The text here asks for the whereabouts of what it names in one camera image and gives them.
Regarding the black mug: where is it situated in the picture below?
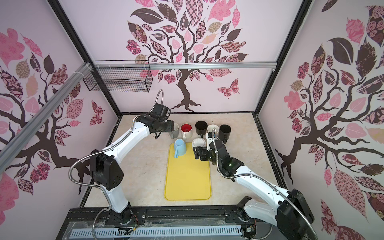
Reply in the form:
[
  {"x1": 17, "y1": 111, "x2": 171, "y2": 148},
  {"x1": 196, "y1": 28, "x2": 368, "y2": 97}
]
[{"x1": 219, "y1": 125, "x2": 232, "y2": 144}]

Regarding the white ribbed-bottom mug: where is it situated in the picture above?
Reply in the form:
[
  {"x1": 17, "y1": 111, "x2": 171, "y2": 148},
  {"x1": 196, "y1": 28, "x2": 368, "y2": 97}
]
[{"x1": 192, "y1": 138, "x2": 207, "y2": 148}]

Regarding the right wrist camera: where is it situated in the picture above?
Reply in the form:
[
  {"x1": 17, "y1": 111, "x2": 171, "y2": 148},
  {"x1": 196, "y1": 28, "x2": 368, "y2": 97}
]
[{"x1": 205, "y1": 131, "x2": 215, "y2": 151}]

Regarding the dark green white-bottom mug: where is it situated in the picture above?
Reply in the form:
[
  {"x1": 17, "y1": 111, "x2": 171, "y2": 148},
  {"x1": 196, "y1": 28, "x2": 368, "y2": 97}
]
[{"x1": 195, "y1": 121, "x2": 208, "y2": 138}]

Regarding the back aluminium rail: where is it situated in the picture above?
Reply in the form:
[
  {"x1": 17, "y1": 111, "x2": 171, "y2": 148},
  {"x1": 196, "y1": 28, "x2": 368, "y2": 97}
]
[{"x1": 94, "y1": 62, "x2": 277, "y2": 70}]

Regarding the left aluminium rail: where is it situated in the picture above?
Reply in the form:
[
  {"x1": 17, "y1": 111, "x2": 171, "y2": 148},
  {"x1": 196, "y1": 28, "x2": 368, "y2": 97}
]
[{"x1": 1, "y1": 63, "x2": 92, "y2": 173}]

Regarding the light blue mug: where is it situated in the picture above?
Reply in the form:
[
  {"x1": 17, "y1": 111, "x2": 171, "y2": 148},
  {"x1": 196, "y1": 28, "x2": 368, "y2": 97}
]
[{"x1": 174, "y1": 139, "x2": 187, "y2": 159}]

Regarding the left metal cable conduit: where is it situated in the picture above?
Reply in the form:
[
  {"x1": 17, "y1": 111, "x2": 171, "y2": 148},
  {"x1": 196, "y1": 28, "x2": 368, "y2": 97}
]
[{"x1": 67, "y1": 89, "x2": 165, "y2": 211}]

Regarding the white slotted cable duct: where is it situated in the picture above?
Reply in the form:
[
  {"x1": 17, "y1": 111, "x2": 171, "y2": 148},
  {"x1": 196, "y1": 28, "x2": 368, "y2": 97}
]
[{"x1": 68, "y1": 225, "x2": 243, "y2": 240}]

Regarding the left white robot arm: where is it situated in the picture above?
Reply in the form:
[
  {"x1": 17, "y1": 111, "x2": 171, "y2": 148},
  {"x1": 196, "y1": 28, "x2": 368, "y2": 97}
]
[{"x1": 90, "y1": 104, "x2": 174, "y2": 214}]

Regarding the cream white mug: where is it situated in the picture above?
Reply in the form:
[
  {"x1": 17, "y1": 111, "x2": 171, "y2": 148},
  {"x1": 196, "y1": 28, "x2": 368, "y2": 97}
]
[{"x1": 180, "y1": 124, "x2": 193, "y2": 141}]

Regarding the aluminium rail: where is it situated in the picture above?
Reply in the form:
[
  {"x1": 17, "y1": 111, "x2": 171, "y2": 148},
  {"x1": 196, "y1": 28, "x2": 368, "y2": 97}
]
[
  {"x1": 1, "y1": 63, "x2": 92, "y2": 173},
  {"x1": 94, "y1": 62, "x2": 277, "y2": 70}
]

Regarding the pale pink mug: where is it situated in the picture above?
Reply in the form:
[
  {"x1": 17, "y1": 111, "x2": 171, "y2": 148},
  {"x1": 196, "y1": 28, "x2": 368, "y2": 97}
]
[{"x1": 207, "y1": 124, "x2": 220, "y2": 134}]

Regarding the grey mug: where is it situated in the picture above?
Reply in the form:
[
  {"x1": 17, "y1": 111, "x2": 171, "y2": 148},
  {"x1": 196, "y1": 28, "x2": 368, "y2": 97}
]
[{"x1": 169, "y1": 122, "x2": 179, "y2": 139}]

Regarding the black wire basket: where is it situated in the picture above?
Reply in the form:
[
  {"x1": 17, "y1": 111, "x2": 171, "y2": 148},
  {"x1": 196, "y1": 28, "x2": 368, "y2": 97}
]
[{"x1": 83, "y1": 60, "x2": 153, "y2": 93}]

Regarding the black base frame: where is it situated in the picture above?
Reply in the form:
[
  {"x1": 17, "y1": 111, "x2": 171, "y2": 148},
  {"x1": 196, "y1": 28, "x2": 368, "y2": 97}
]
[{"x1": 55, "y1": 203, "x2": 316, "y2": 240}]

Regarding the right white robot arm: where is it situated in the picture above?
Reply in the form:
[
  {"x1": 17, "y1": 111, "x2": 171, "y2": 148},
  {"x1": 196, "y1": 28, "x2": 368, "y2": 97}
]
[{"x1": 193, "y1": 140, "x2": 319, "y2": 240}]

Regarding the yellow tray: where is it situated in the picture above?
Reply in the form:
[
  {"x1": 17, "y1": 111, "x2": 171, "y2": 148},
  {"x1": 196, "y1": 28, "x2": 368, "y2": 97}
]
[{"x1": 164, "y1": 143, "x2": 212, "y2": 201}]

